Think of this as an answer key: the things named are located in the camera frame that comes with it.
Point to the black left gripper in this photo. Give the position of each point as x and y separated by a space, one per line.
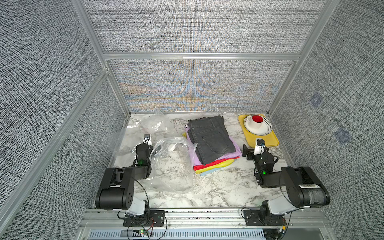
140 144

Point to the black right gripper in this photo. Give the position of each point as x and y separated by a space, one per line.
250 153

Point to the clear plastic vacuum bag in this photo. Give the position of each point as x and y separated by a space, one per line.
171 171

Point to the yellow garment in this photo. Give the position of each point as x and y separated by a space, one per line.
202 169

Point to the purple garment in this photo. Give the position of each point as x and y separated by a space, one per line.
212 144

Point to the red striped waistband shorts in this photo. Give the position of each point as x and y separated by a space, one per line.
217 161

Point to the black garment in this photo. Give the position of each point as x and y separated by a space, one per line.
207 122

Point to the light blue trousers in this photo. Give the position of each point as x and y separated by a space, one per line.
211 171

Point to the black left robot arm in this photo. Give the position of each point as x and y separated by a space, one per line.
116 190

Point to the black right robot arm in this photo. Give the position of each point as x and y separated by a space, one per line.
303 188

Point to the white vacuum bag valve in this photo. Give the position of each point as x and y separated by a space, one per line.
171 147

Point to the yellow plastic tray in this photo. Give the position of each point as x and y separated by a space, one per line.
270 140

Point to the white patterned saucer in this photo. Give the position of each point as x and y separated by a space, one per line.
265 129

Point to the white cup red inside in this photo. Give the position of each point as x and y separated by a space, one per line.
254 121

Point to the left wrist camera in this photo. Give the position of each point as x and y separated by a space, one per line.
147 139

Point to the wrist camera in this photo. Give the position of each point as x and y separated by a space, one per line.
147 139
259 147

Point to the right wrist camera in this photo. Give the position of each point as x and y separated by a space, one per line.
259 147

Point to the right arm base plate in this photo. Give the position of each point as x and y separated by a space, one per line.
255 218

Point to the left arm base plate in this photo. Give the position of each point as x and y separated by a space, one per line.
155 218

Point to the aluminium front rail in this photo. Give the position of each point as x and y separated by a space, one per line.
205 218

